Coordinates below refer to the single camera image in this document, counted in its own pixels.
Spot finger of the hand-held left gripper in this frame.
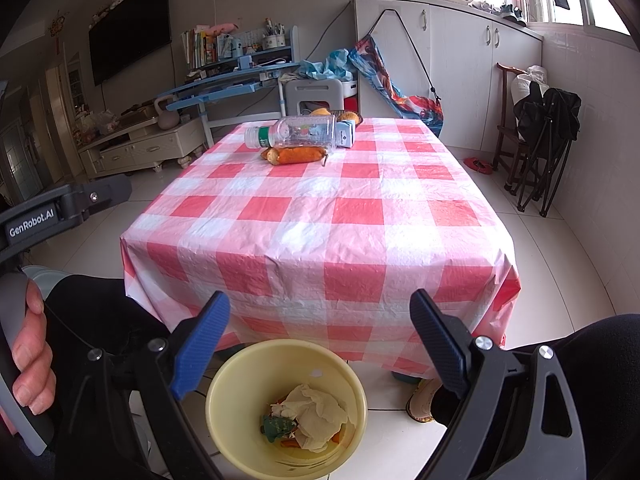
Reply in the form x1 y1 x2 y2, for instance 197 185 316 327
56 174 134 229

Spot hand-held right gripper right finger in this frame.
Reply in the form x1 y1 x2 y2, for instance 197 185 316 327
409 288 586 480

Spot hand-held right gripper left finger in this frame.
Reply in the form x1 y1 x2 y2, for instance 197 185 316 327
75 290 231 480

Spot yellow plastic bin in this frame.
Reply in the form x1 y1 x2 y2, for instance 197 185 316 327
204 338 369 480

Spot green wrapper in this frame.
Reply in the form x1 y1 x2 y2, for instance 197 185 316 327
259 412 302 444

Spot large white tissue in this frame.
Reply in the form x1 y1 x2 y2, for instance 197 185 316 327
271 383 351 454

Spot person's left forearm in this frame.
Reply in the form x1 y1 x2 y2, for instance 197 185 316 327
0 395 17 437

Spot person's left hand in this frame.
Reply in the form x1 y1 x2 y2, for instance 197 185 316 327
11 279 57 417

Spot pale grey stool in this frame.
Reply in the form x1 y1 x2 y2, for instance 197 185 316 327
21 265 77 302

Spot person's yellow sandal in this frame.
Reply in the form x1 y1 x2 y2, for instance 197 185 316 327
406 377 447 424

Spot white television cabinet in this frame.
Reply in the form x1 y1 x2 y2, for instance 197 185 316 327
77 116 206 179

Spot white plastic bag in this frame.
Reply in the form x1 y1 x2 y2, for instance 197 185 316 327
74 109 120 137

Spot white kettlebell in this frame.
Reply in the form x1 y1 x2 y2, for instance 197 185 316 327
153 95 177 131

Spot pink white checkered tablecloth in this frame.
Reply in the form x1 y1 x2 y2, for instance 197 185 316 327
120 117 522 382

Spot blue study desk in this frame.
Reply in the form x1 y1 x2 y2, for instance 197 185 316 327
154 25 302 147

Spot row of books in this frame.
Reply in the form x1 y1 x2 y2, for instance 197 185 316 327
180 24 219 70

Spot long orange peel piece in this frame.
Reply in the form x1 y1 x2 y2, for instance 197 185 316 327
261 145 330 167

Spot clear plastic bottle green label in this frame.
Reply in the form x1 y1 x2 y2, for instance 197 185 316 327
243 113 337 150

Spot dark wooden chair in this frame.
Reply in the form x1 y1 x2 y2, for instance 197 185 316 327
492 62 532 194

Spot blue white tissue pack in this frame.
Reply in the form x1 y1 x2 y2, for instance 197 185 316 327
334 120 357 150

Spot white plastic stool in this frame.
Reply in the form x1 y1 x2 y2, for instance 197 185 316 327
283 78 345 117

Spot white pen holder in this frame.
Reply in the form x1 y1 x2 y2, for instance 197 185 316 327
263 19 287 50

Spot dark woven basket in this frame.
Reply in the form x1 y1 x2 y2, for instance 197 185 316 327
305 108 364 128

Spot black folding chair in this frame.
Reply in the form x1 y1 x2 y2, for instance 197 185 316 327
512 82 584 219

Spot colourful printed fabric bag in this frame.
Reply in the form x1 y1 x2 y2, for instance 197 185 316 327
348 35 445 137

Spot blue plastic bag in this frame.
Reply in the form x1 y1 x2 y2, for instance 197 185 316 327
298 48 354 81

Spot white storage cabinet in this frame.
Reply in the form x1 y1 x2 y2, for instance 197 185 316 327
351 0 544 152

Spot white sack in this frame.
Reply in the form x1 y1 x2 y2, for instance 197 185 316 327
514 64 552 97

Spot pair of grey sneakers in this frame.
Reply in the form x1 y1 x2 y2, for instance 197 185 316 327
479 2 529 27

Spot black wall television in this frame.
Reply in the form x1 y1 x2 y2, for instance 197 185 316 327
88 0 171 87

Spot red wall ornament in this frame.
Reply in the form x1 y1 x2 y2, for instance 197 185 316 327
48 9 69 42

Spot black hanging cord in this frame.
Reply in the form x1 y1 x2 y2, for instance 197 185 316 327
366 7 444 107

